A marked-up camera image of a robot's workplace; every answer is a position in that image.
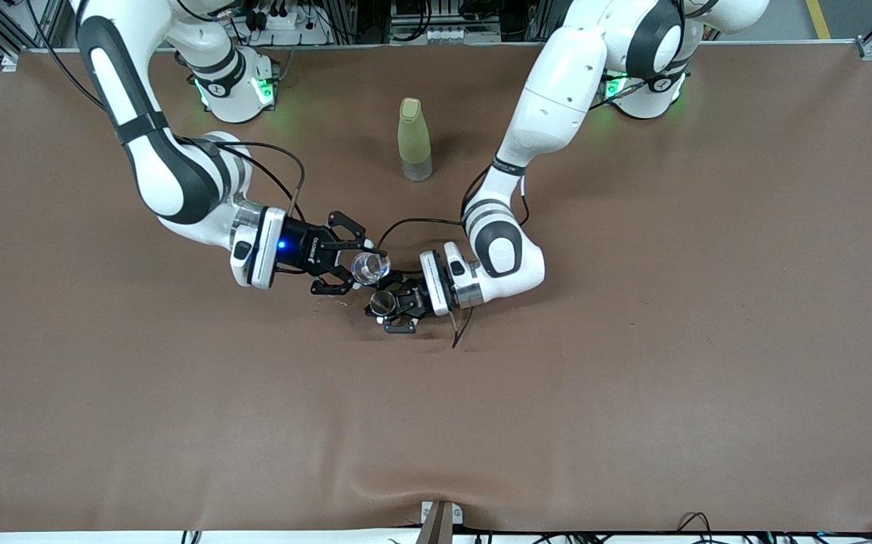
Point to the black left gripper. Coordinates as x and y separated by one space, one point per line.
411 298

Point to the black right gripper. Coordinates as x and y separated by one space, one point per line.
301 248

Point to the steel jigger measuring cup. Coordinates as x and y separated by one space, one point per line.
383 302

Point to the clear glass cup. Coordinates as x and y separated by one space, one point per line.
370 268

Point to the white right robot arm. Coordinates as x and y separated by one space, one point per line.
171 181

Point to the brown liquid spill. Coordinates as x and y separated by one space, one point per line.
343 303

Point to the brown table mat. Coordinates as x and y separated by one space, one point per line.
436 423

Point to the green bottle with clear base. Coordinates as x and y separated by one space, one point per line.
413 136

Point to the white power strip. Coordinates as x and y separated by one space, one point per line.
292 34

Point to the white terminal block row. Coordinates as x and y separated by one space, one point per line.
459 34

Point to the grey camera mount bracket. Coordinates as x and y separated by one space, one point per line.
436 525

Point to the aluminium cell frame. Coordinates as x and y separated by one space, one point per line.
870 49

